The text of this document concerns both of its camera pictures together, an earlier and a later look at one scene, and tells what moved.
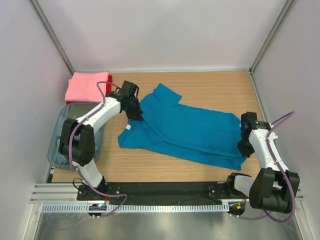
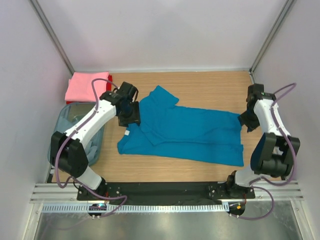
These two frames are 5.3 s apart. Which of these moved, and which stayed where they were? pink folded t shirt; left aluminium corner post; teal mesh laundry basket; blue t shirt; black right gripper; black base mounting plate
Moved: black right gripper; blue t shirt
Stayed: left aluminium corner post; pink folded t shirt; teal mesh laundry basket; black base mounting plate
